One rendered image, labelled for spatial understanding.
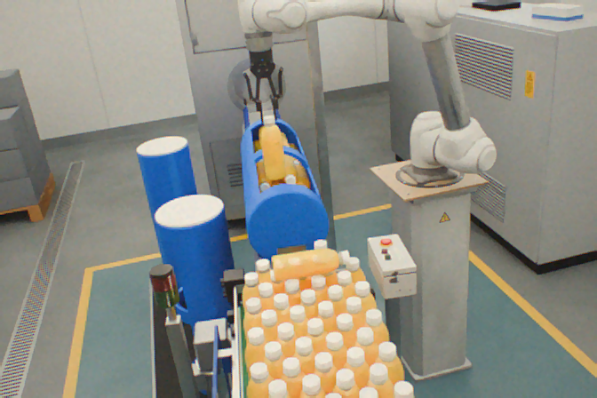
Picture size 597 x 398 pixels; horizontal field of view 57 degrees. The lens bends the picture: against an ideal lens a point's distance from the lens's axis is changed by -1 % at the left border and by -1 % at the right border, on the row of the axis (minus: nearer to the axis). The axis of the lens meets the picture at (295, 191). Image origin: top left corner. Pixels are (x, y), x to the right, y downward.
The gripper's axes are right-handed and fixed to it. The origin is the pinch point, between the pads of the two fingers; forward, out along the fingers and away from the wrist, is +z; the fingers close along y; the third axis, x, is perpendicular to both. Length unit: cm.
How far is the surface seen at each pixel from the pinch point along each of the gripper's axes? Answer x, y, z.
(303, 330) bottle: 65, 0, 41
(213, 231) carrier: -17, 27, 51
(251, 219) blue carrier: 12.1, 10.3, 33.6
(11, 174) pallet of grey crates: -272, 210, 104
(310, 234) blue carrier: 12.1, -9.0, 42.6
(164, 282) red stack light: 58, 33, 25
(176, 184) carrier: -103, 51, 64
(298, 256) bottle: 46, -2, 30
